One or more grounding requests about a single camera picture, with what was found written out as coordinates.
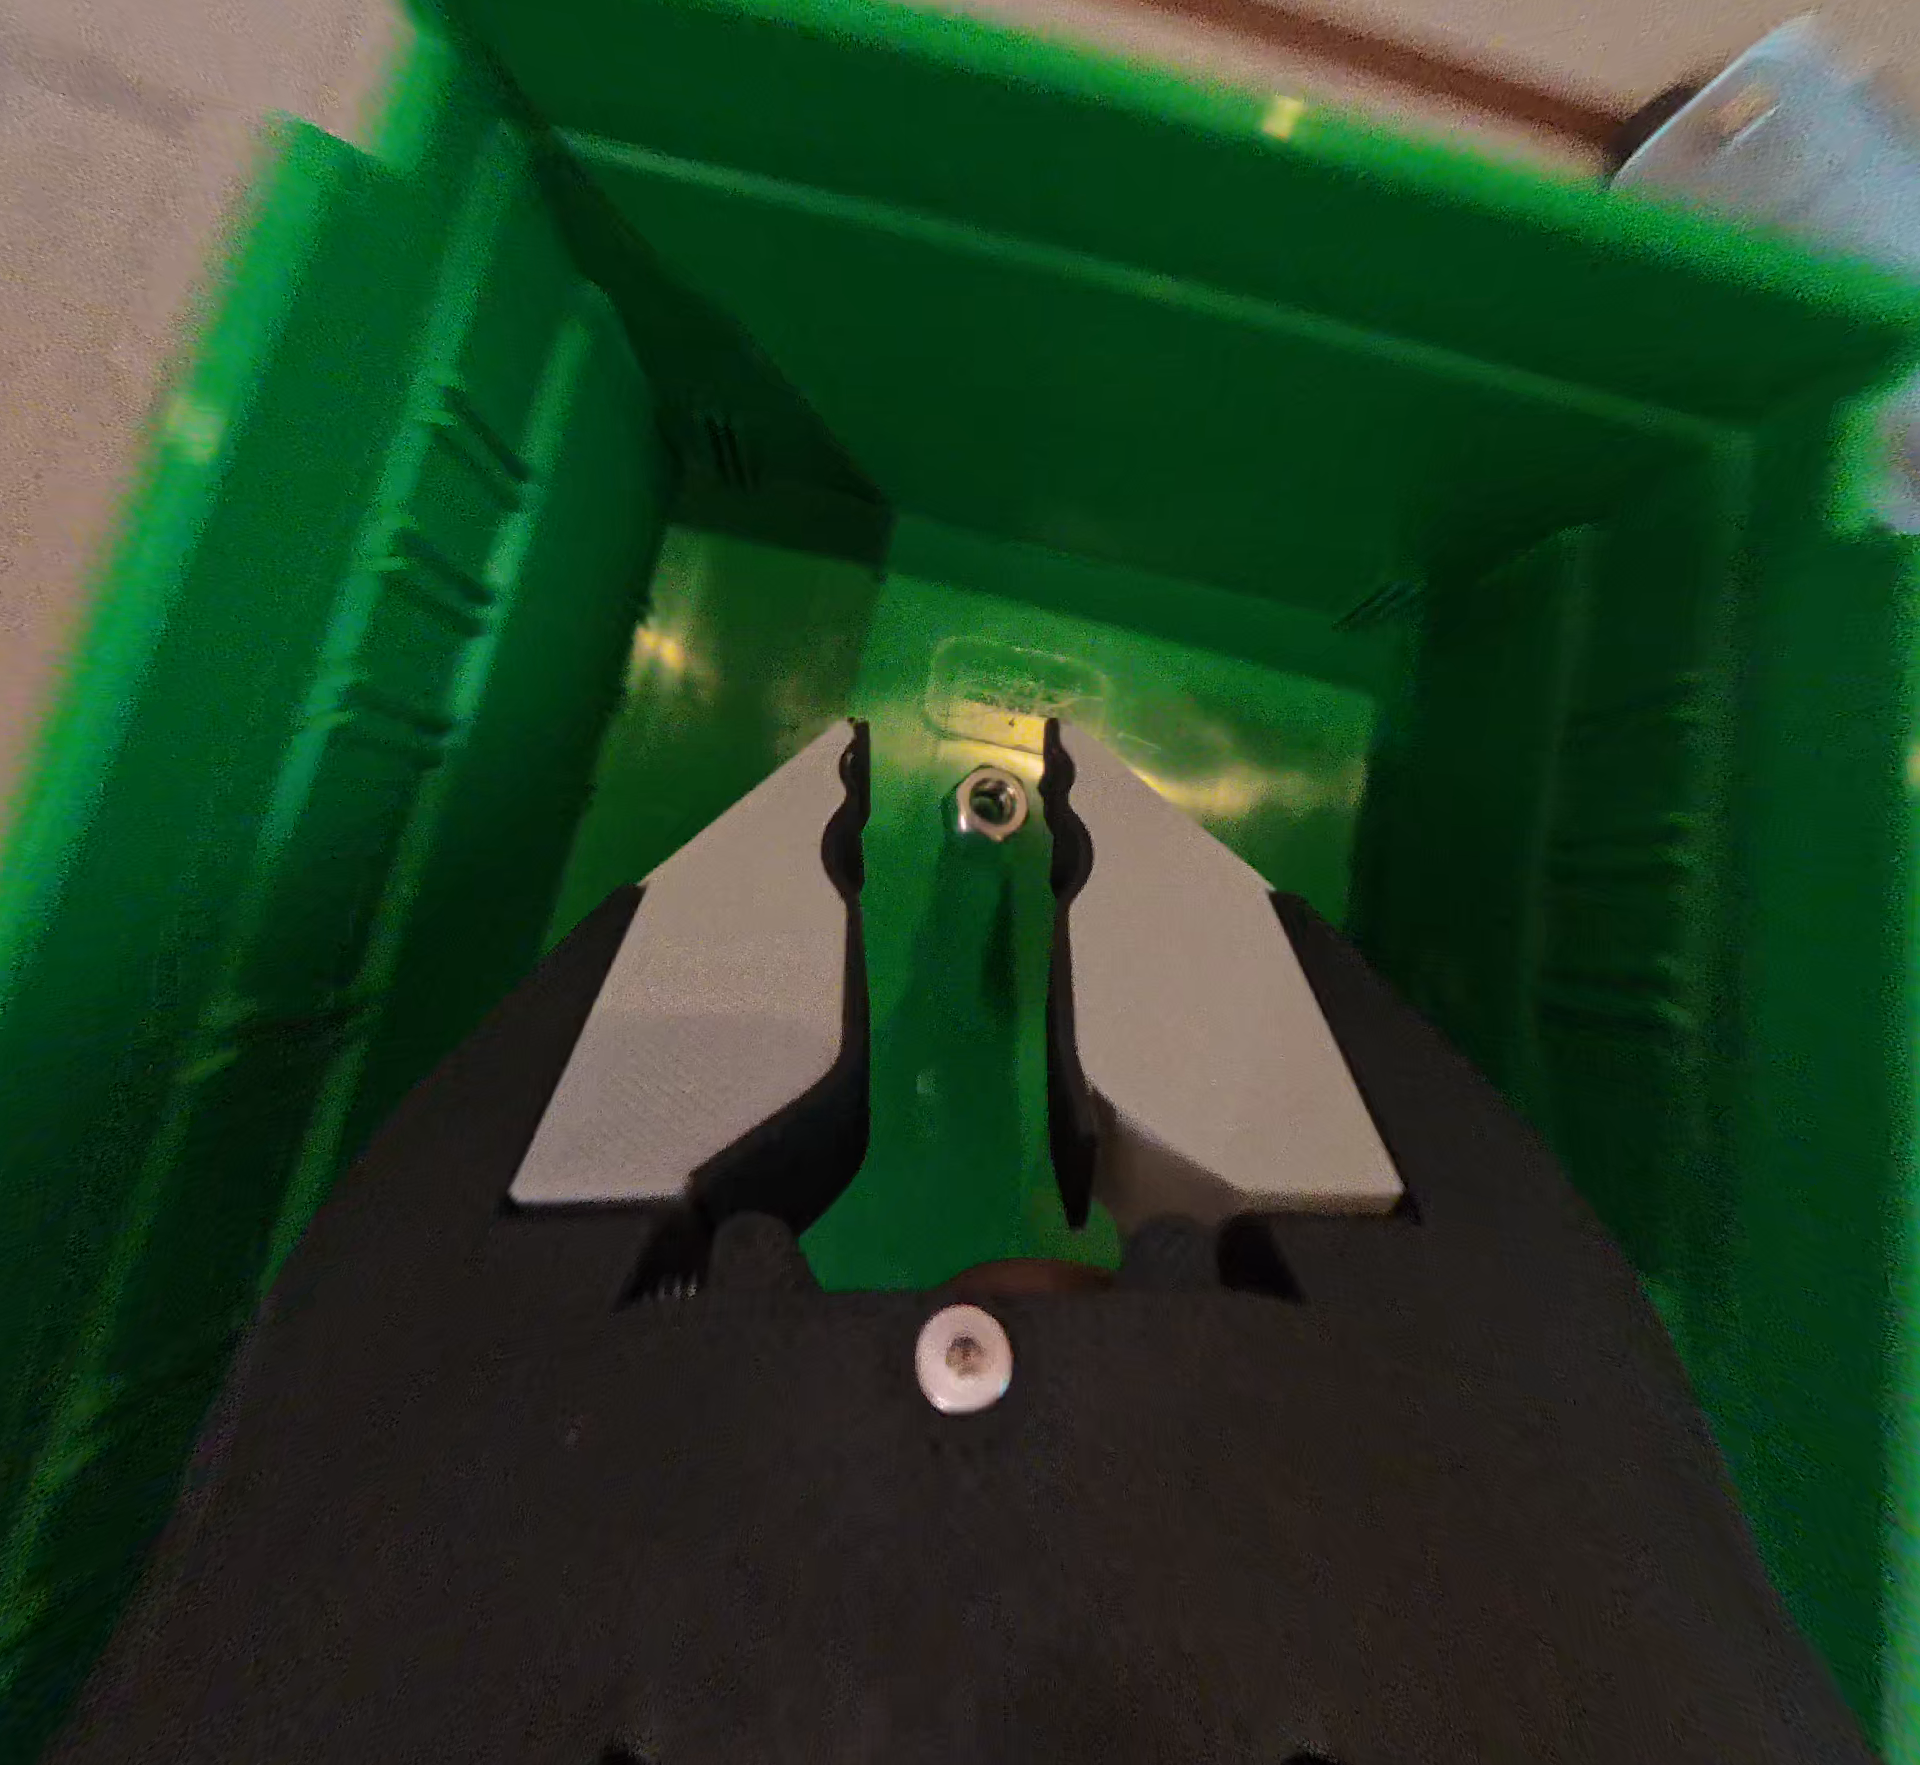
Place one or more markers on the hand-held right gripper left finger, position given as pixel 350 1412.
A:
pixel 721 1027

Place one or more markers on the clear plastic bag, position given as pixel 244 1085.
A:
pixel 1772 133

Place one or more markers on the silver hex nut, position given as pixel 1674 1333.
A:
pixel 987 807

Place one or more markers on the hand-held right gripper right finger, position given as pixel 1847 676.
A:
pixel 1219 1045

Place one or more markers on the green plastic bin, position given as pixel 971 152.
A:
pixel 1128 369

